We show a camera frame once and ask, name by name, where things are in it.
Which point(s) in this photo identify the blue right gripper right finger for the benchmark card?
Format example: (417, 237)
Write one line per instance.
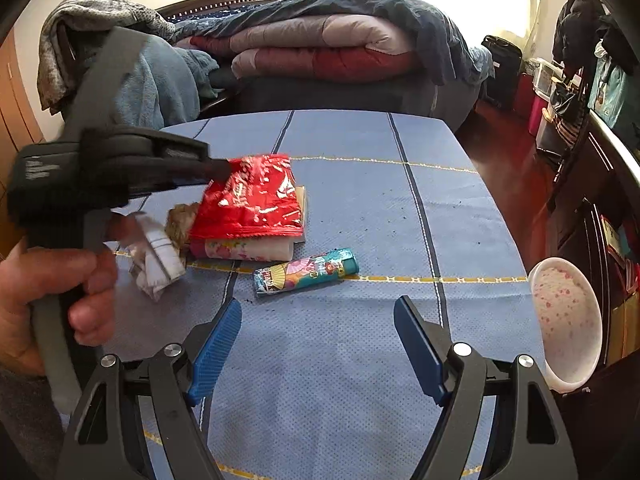
(426, 345)

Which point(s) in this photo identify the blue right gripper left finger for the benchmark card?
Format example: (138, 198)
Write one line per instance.
(208, 346)

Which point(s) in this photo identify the colourful candy tube wrapper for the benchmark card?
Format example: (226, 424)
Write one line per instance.
(307, 272)

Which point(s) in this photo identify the red snack wrapper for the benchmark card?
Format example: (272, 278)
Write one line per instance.
(258, 199)

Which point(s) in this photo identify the small white cardboard box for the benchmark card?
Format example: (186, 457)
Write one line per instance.
(301, 196)

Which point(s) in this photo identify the white pink-lined trash bin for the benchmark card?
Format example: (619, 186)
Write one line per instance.
(570, 322)

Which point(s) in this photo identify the person's left hand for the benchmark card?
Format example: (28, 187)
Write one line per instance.
(32, 280)

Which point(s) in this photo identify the white pink-capped tube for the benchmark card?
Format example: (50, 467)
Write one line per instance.
(262, 249)

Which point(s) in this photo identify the crumpled white lined paper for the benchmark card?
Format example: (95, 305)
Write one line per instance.
(155, 261)

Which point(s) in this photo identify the blue quilted table cover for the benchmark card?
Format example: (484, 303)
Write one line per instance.
(317, 385)

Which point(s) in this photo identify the crumpled brown paper ball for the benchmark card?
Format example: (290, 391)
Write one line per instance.
(179, 221)

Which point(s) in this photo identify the light blue fleece blanket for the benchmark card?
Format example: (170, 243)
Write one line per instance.
(140, 80)

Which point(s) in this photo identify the grey knitted blanket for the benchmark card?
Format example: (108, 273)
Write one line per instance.
(74, 31)

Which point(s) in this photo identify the bed with dark sheet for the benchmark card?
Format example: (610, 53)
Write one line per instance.
(411, 94)

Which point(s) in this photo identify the dark wooden cabinet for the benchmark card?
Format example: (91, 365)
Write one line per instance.
(598, 186)

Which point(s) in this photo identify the black suitcase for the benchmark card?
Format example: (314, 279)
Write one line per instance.
(506, 61)

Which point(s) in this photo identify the red and pink folded quilt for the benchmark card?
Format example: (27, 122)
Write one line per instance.
(348, 50)

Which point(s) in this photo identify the blue duvet on bed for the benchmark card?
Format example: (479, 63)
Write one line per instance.
(439, 43)

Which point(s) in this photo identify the teal patterned bag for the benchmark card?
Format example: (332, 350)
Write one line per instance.
(608, 90)

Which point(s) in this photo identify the hanging black jacket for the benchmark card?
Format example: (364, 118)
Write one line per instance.
(575, 35)

